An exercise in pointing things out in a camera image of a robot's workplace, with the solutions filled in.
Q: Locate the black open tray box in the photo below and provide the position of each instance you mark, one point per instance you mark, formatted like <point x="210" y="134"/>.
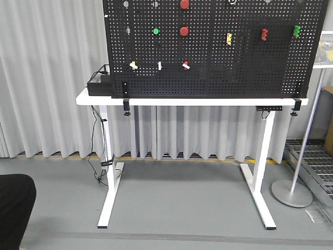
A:
<point x="99" y="83"/>

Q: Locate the black perforated pegboard panel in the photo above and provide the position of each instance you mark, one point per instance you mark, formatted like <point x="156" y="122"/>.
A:
<point x="249" y="68"/>

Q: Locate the desk height control panel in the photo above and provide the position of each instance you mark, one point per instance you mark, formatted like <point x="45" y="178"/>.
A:
<point x="269" y="108"/>

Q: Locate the lower red push button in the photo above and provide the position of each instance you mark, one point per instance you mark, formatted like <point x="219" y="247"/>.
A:
<point x="184" y="31"/>

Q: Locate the red push button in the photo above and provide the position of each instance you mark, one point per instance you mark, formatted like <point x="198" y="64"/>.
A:
<point x="184" y="4"/>
<point x="184" y="31"/>

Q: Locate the white standing desk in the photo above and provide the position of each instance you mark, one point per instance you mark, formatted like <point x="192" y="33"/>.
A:
<point x="253" y="178"/>

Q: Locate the upper red push button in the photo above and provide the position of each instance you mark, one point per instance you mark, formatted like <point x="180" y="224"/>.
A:
<point x="184" y="4"/>

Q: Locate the grey curtain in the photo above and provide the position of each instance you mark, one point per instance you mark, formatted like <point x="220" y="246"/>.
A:
<point x="49" y="49"/>

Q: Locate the silver floor stand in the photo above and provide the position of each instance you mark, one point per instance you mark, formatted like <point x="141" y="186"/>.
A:
<point x="299" y="166"/>

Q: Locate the metal grate racks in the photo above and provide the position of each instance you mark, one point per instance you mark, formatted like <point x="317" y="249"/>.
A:
<point x="313" y="190"/>

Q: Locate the black object bottom left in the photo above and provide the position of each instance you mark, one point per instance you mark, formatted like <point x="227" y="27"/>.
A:
<point x="18" y="194"/>

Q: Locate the left black clamp bracket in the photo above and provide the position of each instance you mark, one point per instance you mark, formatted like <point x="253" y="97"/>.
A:
<point x="126" y="98"/>

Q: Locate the black clamp bracket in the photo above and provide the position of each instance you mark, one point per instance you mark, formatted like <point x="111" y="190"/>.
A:
<point x="126" y="98"/>
<point x="298" y="101"/>

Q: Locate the red toggle switch lower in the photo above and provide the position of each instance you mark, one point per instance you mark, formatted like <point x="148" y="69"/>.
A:
<point x="185" y="65"/>

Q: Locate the yellow toggle switch left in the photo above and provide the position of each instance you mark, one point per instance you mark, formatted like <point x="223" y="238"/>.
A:
<point x="133" y="65"/>

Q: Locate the yellow handle switch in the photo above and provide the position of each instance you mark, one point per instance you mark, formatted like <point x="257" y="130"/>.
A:
<point x="229" y="39"/>

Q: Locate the right black clamp bracket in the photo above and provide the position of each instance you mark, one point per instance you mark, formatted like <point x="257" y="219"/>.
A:
<point x="298" y="101"/>

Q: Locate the red handle switch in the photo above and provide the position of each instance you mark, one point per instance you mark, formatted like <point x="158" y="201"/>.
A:
<point x="264" y="34"/>

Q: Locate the green handle switch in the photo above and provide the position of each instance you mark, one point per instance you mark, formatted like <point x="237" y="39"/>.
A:
<point x="297" y="31"/>

